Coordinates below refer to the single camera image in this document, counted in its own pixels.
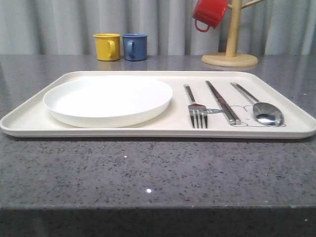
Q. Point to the silver metal fork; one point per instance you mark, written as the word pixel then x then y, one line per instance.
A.
pixel 197 112

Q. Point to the white round plate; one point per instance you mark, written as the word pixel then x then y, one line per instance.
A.
pixel 109 101

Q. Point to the silver metal spoon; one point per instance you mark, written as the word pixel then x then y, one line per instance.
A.
pixel 265 113

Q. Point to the cream rabbit serving tray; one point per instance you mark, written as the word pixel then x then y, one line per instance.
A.
pixel 33 119

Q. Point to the blue mug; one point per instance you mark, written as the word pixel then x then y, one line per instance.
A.
pixel 135 47

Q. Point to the yellow mug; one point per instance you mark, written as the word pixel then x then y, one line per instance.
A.
pixel 107 46

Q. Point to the wooden mug tree stand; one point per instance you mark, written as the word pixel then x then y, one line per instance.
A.
pixel 230 58

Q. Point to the red mug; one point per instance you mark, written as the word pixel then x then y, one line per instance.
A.
pixel 209 12

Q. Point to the grey curtain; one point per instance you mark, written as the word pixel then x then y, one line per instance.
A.
pixel 67 27

